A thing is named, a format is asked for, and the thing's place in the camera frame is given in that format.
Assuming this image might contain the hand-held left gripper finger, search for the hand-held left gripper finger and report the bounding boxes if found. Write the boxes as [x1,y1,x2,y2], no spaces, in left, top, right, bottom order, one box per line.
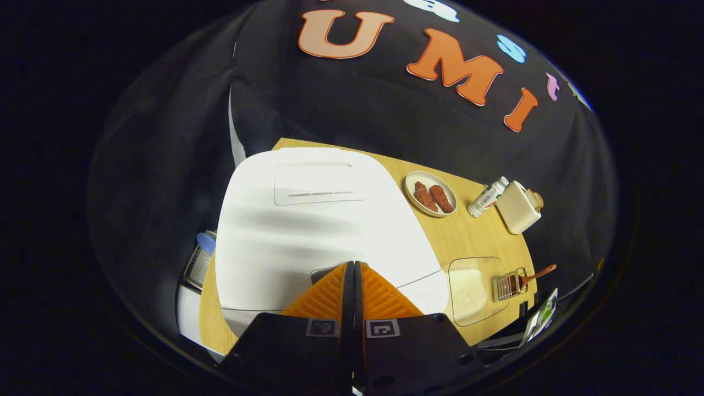
[355,261,479,394]
[220,261,354,394]

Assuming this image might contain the white rice cooker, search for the white rice cooker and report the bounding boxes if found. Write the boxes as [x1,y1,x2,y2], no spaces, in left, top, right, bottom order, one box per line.
[214,147,449,337]

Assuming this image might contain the clear tray of rice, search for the clear tray of rice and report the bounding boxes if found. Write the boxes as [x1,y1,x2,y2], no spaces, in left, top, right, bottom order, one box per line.
[448,256,509,327]

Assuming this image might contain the clear wire chopstick holder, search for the clear wire chopstick holder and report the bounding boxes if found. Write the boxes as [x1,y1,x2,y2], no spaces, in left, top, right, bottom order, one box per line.
[495,268,529,302]

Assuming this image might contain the brown wooden spoon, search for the brown wooden spoon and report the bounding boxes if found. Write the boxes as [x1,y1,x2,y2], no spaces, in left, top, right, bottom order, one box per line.
[509,264,557,292]

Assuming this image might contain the brown meat piece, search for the brown meat piece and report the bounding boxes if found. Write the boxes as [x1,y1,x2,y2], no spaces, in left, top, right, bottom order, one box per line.
[414,181,438,213]
[429,184,454,214]

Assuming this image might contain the cream round plate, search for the cream round plate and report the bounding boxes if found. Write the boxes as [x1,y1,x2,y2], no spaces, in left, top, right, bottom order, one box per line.
[404,170,458,218]

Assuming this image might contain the white drink bottle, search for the white drink bottle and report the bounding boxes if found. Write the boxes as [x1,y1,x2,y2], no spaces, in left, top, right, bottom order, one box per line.
[467,176,510,218]

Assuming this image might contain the white toaster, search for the white toaster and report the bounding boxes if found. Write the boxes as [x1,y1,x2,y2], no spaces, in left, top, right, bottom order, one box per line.
[495,180,542,235]

